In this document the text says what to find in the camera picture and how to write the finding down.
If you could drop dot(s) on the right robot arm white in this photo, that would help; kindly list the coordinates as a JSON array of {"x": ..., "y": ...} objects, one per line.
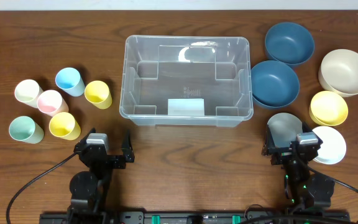
[{"x": 309, "y": 191}]

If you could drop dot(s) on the clear plastic storage container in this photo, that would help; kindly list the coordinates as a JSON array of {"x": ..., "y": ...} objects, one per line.
[{"x": 158, "y": 68}]

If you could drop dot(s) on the pink cup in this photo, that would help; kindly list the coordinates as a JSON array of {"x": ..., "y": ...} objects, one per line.
[{"x": 51, "y": 103}]

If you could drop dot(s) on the small white bowl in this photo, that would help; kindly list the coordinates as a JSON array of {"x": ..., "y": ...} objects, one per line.
[{"x": 333, "y": 148}]

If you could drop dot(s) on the dark blue bowl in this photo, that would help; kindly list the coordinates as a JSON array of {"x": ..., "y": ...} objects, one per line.
[
  {"x": 290, "y": 43},
  {"x": 274, "y": 84}
]

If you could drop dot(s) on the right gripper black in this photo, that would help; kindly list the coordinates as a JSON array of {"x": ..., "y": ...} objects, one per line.
[{"x": 286, "y": 154}]

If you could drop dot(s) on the yellow cup right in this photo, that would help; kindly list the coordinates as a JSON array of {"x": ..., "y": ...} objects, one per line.
[{"x": 98, "y": 93}]

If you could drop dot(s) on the large beige bowl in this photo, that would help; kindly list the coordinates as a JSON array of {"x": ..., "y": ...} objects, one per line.
[{"x": 338, "y": 72}]

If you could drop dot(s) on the small grey-blue bowl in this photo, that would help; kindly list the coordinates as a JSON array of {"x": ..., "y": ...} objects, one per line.
[{"x": 284, "y": 128}]

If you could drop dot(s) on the white label in container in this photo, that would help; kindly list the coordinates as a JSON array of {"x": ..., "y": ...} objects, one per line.
[{"x": 186, "y": 107}]

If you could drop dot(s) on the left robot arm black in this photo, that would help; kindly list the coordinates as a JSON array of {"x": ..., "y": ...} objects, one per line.
[{"x": 89, "y": 189}]

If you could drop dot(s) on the yellow cup front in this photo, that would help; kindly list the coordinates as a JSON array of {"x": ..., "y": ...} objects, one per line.
[{"x": 64, "y": 125}]

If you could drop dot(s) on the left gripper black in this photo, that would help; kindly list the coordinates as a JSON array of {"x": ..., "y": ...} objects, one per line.
[{"x": 105, "y": 158}]

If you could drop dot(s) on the mint green cup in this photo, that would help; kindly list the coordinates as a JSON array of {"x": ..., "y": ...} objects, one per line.
[{"x": 25, "y": 129}]

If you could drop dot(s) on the dark blue bowl front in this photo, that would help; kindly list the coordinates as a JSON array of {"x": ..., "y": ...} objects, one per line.
[{"x": 274, "y": 84}]

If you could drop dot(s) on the light blue cup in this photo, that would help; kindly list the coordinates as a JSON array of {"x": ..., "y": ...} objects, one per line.
[{"x": 69, "y": 80}]

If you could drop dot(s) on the small yellow bowl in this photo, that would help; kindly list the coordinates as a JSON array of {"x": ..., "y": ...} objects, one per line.
[{"x": 328, "y": 109}]

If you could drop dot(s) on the cream white cup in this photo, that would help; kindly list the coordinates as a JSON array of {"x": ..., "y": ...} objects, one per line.
[{"x": 28, "y": 92}]

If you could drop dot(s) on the yellow cup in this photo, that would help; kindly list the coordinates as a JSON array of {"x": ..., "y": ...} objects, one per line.
[
  {"x": 64, "y": 125},
  {"x": 98, "y": 93}
]

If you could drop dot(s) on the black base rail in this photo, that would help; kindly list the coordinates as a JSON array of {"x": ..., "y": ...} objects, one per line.
[{"x": 138, "y": 217}]

